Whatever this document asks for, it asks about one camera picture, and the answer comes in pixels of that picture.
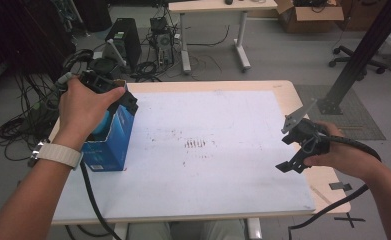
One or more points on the person's right hand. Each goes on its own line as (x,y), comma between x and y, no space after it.
(346,156)

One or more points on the open computer case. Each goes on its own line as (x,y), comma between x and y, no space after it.
(163,40)

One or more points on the dark curtain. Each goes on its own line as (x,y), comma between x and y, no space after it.
(23,33)

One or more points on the black tape cross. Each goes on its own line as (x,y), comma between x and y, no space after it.
(349,220)

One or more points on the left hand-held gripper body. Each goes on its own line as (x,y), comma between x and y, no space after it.
(99,83)

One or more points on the black metal stand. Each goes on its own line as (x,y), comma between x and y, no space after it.
(359,53)

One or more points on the light wooden table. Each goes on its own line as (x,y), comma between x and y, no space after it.
(326,180)

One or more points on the wooden desk with white legs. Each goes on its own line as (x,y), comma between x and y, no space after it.
(216,6)

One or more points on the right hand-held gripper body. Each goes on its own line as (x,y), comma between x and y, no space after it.
(308,136)

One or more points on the white band wristwatch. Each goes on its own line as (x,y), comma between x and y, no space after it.
(61,154)

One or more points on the white table mat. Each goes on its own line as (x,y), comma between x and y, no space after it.
(216,166)

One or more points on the person's left hand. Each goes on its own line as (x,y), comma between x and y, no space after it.
(83,110)

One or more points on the blue carton box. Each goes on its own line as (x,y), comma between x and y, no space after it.
(114,143)

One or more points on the black computer tower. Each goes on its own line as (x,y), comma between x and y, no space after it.
(128,40)

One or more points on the grey floor mat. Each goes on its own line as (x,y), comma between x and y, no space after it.
(353,116)

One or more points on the black tape strip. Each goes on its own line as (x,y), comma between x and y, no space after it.
(340,186)

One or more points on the black office chair base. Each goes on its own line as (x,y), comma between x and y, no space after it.
(353,60)

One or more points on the open cardboard box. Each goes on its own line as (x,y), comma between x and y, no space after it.
(313,16)

